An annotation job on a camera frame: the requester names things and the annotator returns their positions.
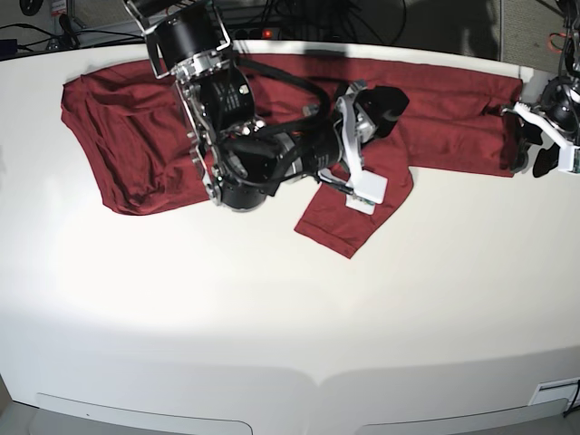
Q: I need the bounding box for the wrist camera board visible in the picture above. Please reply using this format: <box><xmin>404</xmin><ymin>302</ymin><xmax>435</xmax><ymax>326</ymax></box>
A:
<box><xmin>345</xmin><ymin>170</ymin><xmax>388</xmax><ymax>216</ymax></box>
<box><xmin>556</xmin><ymin>145</ymin><xmax>580</xmax><ymax>175</ymax></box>

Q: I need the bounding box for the black power strip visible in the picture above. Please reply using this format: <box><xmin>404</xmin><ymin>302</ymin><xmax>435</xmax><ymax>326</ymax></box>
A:
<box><xmin>234</xmin><ymin>27</ymin><xmax>282</xmax><ymax>41</ymax></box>

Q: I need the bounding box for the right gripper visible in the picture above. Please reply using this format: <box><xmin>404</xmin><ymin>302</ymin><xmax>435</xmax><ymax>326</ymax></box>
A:
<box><xmin>280</xmin><ymin>83</ymin><xmax>410</xmax><ymax>184</ymax></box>

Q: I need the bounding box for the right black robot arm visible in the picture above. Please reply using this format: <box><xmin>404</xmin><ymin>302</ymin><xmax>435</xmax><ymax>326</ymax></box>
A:
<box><xmin>124</xmin><ymin>1</ymin><xmax>409</xmax><ymax>215</ymax></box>

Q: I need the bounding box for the red long-sleeve T-shirt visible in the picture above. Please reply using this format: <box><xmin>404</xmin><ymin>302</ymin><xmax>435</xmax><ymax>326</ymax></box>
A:
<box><xmin>61</xmin><ymin>54</ymin><xmax>523</xmax><ymax>257</ymax></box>

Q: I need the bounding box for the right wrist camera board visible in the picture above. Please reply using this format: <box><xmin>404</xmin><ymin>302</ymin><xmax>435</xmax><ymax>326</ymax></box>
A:
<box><xmin>345</xmin><ymin>170</ymin><xmax>388</xmax><ymax>216</ymax></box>

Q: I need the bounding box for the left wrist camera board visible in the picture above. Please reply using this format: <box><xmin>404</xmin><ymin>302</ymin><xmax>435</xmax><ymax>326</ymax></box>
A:
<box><xmin>556</xmin><ymin>145</ymin><xmax>580</xmax><ymax>175</ymax></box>

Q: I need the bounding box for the black cable bundle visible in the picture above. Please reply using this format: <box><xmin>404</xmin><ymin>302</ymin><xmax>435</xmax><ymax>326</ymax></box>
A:
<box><xmin>253</xmin><ymin>0</ymin><xmax>409</xmax><ymax>44</ymax></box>

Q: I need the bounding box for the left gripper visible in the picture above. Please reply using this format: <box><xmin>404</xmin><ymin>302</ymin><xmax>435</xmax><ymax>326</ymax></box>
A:
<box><xmin>501</xmin><ymin>77</ymin><xmax>579</xmax><ymax>178</ymax></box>

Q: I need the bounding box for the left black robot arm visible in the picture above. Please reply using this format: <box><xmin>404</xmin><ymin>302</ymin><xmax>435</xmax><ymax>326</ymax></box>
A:
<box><xmin>501</xmin><ymin>1</ymin><xmax>579</xmax><ymax>179</ymax></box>

